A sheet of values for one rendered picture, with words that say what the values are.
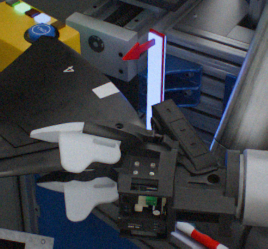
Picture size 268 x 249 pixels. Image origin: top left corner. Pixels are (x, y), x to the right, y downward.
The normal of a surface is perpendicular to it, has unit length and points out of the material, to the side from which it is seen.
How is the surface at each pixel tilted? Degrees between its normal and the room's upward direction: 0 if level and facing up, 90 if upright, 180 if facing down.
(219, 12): 0
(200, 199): 6
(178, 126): 6
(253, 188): 52
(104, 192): 16
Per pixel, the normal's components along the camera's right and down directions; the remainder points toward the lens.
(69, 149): 0.22, -0.69
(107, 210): -0.69, 0.44
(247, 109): -0.50, 0.05
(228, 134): -0.74, -0.08
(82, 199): -0.24, -0.67
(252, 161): -0.03, -0.69
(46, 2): 0.72, 0.43
